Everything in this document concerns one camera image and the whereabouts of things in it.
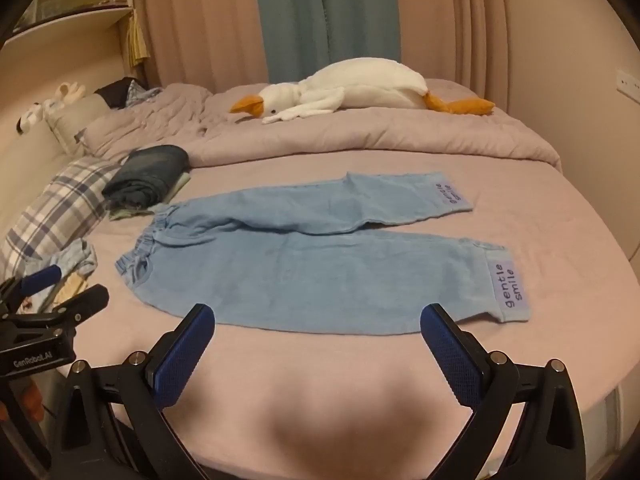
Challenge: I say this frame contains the cream padded headboard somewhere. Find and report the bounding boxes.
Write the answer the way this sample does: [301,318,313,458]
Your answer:
[0,40,126,241]

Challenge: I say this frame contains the light blue pants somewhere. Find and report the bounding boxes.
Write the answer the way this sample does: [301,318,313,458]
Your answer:
[115,170,533,335]

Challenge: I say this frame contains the white goose plush toy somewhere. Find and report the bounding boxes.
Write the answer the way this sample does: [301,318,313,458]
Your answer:
[229,57,497,126]

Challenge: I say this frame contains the yellow hanging cloth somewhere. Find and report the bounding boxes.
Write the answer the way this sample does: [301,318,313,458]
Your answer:
[125,10,151,68]

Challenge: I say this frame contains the teal curtain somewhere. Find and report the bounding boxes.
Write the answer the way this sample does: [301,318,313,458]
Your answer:
[252,0,403,86]

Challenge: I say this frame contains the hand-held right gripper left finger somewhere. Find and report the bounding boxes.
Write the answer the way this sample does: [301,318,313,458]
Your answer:
[50,303,217,480]

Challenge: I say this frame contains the black and white plush toy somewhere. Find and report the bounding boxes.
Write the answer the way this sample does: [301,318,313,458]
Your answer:
[15,102,52,136]

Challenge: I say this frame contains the blue checked shirt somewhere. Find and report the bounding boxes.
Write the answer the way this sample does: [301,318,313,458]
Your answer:
[125,82,164,109]

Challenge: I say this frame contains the folded dark jeans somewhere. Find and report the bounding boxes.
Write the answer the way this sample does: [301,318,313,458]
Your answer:
[101,144,191,209]

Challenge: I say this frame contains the pink curtain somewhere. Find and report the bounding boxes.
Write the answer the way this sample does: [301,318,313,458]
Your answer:
[395,0,531,86]
[132,0,273,88]

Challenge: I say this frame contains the cream wall shelf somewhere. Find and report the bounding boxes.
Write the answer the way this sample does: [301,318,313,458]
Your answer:
[0,0,136,48]

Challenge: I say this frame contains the plaid pillow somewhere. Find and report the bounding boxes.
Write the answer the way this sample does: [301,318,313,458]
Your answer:
[0,156,123,281]

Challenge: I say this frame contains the pink-grey duvet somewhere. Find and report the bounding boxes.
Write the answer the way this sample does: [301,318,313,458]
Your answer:
[80,77,563,173]

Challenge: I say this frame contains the white wall outlet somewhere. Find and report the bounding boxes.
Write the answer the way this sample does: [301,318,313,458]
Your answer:
[615,69,640,106]

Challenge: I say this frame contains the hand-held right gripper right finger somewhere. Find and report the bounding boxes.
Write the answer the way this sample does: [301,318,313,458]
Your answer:
[420,303,587,480]

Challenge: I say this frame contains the blue and white patterned cloth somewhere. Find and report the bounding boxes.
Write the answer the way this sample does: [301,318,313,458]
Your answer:
[30,238,98,311]

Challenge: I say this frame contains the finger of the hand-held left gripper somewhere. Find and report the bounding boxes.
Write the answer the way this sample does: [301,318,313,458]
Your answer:
[30,284,110,332]
[0,265,62,313]

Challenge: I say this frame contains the dark crumpled garment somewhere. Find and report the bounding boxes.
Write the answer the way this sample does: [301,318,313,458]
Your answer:
[94,77,138,109]

